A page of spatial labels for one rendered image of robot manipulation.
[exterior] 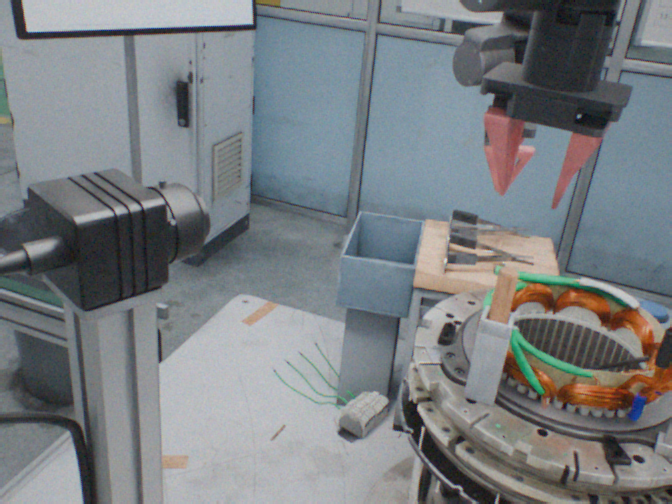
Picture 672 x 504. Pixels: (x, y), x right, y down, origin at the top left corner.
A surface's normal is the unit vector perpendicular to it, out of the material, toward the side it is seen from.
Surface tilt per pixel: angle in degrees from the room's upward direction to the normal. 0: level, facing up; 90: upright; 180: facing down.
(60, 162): 90
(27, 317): 90
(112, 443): 90
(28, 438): 0
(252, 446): 0
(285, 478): 0
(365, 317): 90
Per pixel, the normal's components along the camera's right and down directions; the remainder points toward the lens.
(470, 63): -0.86, 0.21
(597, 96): 0.08, -0.87
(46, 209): -0.73, 0.25
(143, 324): 0.68, 0.39
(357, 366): -0.20, 0.43
